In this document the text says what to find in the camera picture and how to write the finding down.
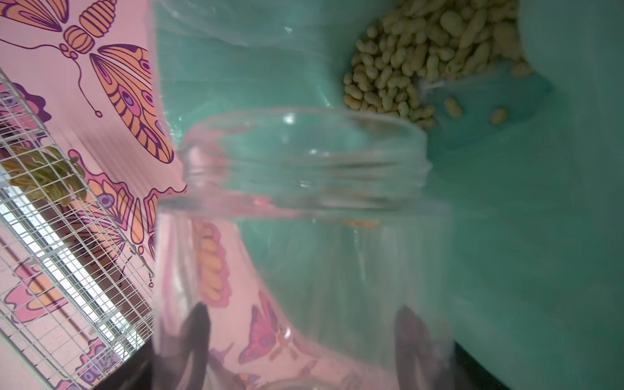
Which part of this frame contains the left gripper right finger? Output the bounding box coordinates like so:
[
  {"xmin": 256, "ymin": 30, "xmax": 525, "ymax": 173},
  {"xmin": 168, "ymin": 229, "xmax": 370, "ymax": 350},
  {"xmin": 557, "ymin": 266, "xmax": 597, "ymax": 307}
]
[{"xmin": 393, "ymin": 305, "xmax": 510, "ymax": 390}]

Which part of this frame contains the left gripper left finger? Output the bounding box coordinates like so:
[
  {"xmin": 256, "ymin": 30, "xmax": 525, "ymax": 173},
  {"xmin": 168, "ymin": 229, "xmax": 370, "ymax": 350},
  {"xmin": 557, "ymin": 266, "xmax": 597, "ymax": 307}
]
[{"xmin": 94, "ymin": 301, "xmax": 211, "ymax": 390}]

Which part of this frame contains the brown-lid peanut jar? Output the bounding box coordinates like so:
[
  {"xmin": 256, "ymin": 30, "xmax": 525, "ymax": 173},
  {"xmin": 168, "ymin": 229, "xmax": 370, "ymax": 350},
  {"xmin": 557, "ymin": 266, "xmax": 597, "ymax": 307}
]
[{"xmin": 153, "ymin": 109, "xmax": 454, "ymax": 389}]

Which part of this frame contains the pile of dumped peanuts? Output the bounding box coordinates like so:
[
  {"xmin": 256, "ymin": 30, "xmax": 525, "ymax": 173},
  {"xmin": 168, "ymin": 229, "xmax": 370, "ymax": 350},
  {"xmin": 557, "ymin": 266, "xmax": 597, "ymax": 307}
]
[{"xmin": 343, "ymin": 1, "xmax": 534, "ymax": 131}]

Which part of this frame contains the teal plastic trash bin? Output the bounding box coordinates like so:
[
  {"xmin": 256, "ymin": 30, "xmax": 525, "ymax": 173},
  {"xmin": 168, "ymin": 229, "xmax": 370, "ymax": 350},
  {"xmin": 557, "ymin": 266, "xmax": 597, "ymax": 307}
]
[{"xmin": 153, "ymin": 0, "xmax": 624, "ymax": 390}]

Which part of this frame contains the clear plastic bin liner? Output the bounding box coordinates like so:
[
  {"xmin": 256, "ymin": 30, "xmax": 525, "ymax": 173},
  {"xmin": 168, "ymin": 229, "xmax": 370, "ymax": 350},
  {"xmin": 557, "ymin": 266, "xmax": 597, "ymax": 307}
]
[{"xmin": 151, "ymin": 1, "xmax": 553, "ymax": 150}]

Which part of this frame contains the white wire basket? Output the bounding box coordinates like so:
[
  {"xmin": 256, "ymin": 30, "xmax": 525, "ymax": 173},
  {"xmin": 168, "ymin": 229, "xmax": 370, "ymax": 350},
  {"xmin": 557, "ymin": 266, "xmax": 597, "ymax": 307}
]
[{"xmin": 1, "ymin": 76, "xmax": 153, "ymax": 389}]

